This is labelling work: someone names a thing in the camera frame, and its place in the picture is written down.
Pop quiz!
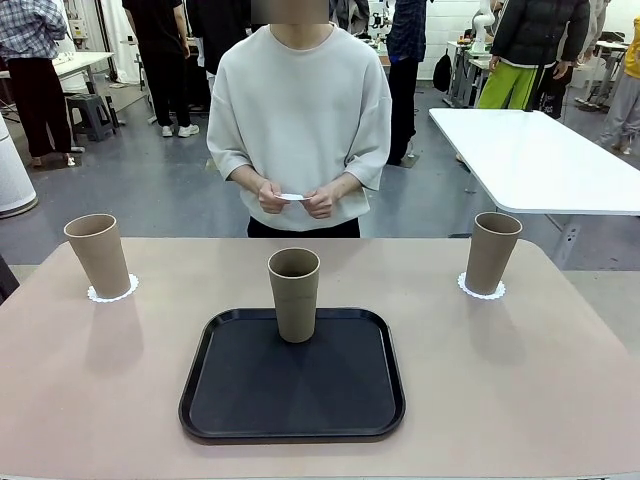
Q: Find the tall beige cup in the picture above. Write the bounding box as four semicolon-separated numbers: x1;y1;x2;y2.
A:
466;210;524;295
63;213;132;299
267;247;321;344

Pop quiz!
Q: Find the person in black puffer jacket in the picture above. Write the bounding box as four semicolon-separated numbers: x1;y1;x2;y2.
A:
474;0;594;119

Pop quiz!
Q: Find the white cylindrical appliance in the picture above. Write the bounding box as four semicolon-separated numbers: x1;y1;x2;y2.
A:
0;113;39;217

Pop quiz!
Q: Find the black plastic tray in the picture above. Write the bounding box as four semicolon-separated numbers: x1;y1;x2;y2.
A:
178;307;407;445

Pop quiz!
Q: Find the white background desk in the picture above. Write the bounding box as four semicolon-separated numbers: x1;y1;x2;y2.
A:
49;49;117;96

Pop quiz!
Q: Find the person in black t-shirt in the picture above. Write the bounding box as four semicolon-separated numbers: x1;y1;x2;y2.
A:
122;0;201;139

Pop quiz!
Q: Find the person's left hand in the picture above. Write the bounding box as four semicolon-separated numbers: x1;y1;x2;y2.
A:
307;185;337;220

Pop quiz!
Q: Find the grey plastic stool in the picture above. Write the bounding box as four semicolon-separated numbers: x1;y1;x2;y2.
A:
64;92;120;143

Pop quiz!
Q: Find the person's right hand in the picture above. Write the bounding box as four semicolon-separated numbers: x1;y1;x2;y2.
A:
257;179;294;215

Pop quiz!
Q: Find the person in plaid shirt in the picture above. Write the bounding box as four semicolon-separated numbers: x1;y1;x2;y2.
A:
0;0;74;166

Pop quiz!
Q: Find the person's left forearm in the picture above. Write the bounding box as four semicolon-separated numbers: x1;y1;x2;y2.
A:
327;169;361;199

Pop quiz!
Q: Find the person in beige sweater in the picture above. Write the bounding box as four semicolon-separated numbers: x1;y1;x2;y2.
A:
206;0;392;239

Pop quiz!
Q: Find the person in blue patterned shirt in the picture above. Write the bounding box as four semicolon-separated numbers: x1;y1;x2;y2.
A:
387;0;429;166

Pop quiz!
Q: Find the person's right forearm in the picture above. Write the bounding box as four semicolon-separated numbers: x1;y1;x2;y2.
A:
232;164;269;194

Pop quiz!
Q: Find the person in grey trousers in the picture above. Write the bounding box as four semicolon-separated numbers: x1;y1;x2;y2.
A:
597;0;640;151

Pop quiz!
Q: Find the large white table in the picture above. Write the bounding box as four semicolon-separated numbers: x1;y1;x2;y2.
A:
428;106;640;269

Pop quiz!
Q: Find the black backpack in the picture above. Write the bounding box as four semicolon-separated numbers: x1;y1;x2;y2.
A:
432;48;454;93

